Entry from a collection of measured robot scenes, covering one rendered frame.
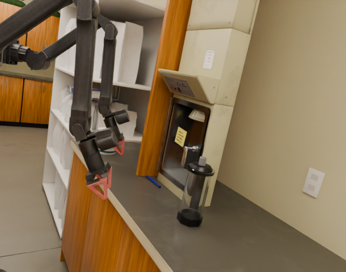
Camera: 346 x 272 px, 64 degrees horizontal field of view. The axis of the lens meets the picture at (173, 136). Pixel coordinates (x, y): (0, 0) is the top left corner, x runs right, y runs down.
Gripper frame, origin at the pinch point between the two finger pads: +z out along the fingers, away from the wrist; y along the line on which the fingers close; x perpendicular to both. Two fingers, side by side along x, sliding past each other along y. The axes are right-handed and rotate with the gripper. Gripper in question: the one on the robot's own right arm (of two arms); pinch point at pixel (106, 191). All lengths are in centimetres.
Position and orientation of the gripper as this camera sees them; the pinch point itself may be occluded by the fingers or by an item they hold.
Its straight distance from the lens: 104.3
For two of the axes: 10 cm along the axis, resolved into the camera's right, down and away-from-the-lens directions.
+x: -9.5, 3.1, -0.1
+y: -0.8, -2.1, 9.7
